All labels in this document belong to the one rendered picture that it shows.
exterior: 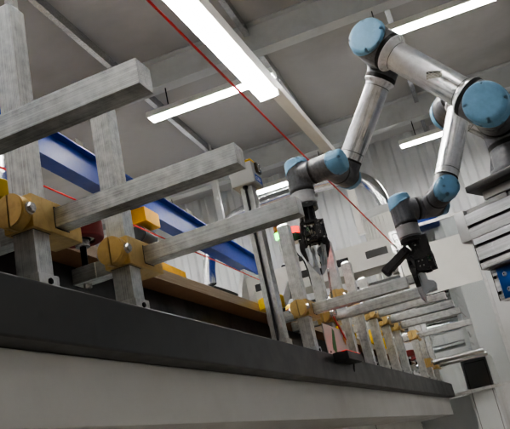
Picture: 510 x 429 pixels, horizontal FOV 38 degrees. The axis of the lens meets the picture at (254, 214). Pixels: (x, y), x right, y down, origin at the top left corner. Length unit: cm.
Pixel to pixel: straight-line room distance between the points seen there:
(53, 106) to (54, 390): 40
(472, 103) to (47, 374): 139
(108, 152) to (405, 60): 110
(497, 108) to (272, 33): 631
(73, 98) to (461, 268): 428
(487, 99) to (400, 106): 888
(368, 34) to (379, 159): 980
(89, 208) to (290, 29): 720
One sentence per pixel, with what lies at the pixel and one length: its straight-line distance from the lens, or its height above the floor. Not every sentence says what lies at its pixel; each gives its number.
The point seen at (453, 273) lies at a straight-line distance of 494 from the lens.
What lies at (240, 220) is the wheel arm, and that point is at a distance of 122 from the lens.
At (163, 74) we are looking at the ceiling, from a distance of 853.
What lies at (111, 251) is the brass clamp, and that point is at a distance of 124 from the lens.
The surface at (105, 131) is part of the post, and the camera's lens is 135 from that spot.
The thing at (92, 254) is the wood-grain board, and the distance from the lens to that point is 148.
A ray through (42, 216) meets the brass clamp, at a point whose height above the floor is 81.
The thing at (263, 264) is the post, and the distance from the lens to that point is 195.
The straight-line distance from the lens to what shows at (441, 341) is 490.
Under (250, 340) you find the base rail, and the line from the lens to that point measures 161.
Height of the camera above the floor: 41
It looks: 19 degrees up
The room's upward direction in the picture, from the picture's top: 12 degrees counter-clockwise
